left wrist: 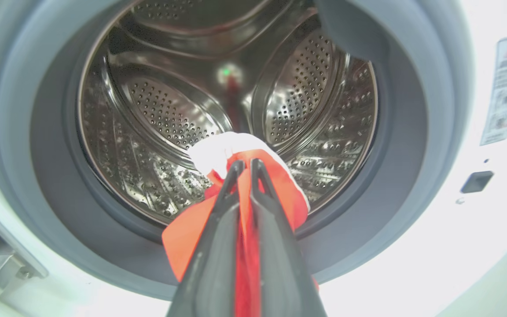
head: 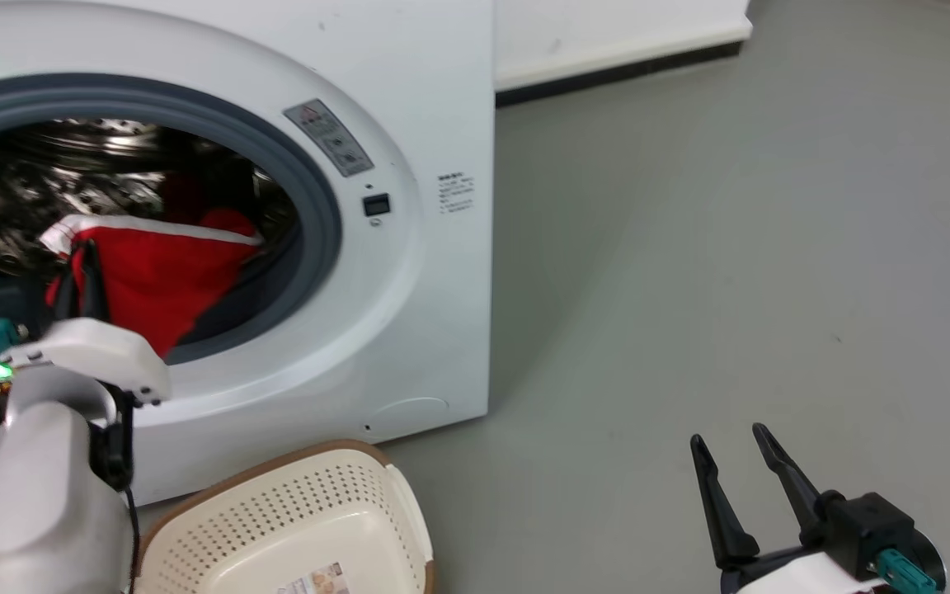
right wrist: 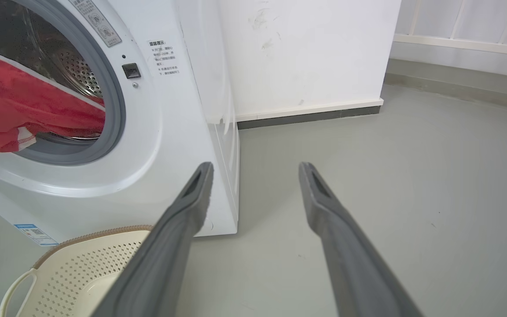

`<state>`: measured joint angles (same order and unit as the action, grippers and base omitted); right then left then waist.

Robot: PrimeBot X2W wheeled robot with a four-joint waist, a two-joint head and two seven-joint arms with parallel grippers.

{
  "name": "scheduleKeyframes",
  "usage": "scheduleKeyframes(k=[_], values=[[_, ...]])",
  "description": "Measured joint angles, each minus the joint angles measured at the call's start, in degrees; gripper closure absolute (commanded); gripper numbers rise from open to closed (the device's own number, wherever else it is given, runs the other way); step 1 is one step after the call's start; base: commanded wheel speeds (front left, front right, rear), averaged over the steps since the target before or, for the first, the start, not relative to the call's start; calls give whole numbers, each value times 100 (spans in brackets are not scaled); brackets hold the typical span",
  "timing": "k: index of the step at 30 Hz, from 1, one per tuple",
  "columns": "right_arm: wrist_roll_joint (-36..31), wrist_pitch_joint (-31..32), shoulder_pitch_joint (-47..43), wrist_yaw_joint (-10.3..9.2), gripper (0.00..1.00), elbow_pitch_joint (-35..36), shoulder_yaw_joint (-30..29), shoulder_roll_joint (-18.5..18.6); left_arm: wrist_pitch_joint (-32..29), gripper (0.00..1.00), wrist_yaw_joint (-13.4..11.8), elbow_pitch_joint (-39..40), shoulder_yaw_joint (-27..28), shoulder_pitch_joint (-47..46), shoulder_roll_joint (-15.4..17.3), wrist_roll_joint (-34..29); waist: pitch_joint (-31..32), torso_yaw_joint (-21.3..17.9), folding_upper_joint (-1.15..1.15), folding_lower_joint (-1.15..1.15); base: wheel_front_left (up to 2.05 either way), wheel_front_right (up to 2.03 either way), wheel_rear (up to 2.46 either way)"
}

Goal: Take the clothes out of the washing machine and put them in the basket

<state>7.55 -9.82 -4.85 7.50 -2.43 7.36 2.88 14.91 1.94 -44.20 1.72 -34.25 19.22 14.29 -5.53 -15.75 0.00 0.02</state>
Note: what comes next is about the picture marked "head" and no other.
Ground white wall base ledge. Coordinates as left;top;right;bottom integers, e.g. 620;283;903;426
493;0;754;93

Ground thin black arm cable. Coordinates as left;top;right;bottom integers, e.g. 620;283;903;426
89;386;143;594

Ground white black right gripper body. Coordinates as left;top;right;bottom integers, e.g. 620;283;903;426
718;543;890;594

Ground shiny steel washer drum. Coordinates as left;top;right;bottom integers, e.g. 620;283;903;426
0;118;298;281

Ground printed label in basket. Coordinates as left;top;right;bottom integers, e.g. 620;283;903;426
277;562;350;594

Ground red garment with white trim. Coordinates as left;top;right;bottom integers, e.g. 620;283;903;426
38;173;266;359

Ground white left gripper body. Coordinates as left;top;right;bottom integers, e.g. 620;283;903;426
2;318;172;407

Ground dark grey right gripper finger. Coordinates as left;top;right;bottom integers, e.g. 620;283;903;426
689;434;761;572
752;422;845;547

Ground grey warning sticker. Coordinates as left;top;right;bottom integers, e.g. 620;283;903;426
283;99;375;178

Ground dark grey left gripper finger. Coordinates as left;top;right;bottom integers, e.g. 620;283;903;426
49;246;85;323
79;238;111;323

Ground white front-load washing machine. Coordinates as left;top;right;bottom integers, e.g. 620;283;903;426
0;0;497;507

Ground round filter cover panel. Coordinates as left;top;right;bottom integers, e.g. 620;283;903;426
374;397;449;430

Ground grey rubber door seal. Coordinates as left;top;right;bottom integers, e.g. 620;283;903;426
0;73;343;366

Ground white text label sticker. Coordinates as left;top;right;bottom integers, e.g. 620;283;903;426
435;170;476;215

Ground cream perforated laundry basket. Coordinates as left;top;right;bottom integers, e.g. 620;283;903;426
134;440;436;594

